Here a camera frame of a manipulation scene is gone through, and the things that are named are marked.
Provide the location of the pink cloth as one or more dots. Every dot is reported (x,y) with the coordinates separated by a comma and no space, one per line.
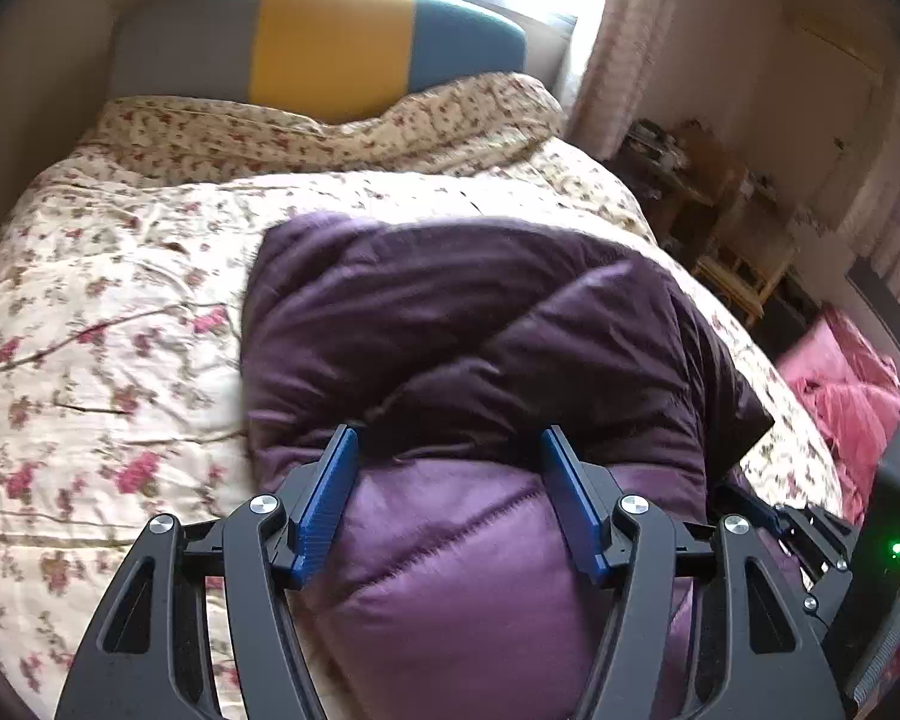
(840,390)

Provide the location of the grey yellow blue headboard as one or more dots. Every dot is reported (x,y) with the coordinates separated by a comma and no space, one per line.
(330,45)

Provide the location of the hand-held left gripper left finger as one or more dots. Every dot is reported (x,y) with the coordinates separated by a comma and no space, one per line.
(328,502)

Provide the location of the pink patterned curtain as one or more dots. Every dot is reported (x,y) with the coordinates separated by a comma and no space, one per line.
(630,52)

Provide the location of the cluttered wooden shelf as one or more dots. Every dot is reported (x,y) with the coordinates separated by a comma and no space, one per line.
(690,180)

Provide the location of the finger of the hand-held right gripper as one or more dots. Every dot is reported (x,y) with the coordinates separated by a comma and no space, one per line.
(810,536)

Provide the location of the small-flowered folded quilt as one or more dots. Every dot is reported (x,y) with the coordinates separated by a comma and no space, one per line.
(307,135)

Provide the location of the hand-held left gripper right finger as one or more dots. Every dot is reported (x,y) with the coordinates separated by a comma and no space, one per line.
(570,502)

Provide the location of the purple quilted jacket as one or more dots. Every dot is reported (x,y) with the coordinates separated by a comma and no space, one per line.
(457,330)

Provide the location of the floral bed cover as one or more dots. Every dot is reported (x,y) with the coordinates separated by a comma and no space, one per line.
(120,315)

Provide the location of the wooden chair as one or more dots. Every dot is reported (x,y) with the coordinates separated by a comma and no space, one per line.
(742,277)

